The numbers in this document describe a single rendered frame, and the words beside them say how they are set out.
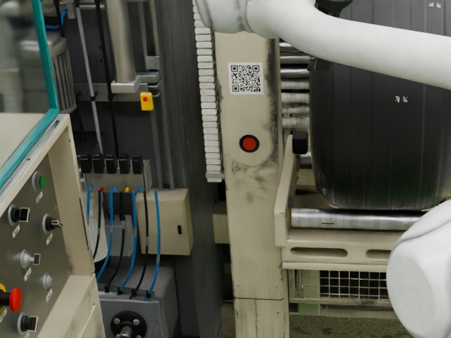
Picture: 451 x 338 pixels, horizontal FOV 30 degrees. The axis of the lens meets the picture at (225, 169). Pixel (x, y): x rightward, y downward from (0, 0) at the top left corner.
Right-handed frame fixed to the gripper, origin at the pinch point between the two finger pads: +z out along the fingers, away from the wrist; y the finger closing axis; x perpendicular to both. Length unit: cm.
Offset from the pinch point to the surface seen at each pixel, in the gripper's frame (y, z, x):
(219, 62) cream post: -6.4, 34.0, -16.5
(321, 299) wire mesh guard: 35, 122, 20
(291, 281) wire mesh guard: 30, 120, 11
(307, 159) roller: 5, 69, 8
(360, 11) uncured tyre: -9.8, 11.2, 9.7
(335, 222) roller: 25, 47, 12
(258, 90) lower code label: -1.5, 36.7, -7.6
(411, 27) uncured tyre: -6.2, 9.1, 19.3
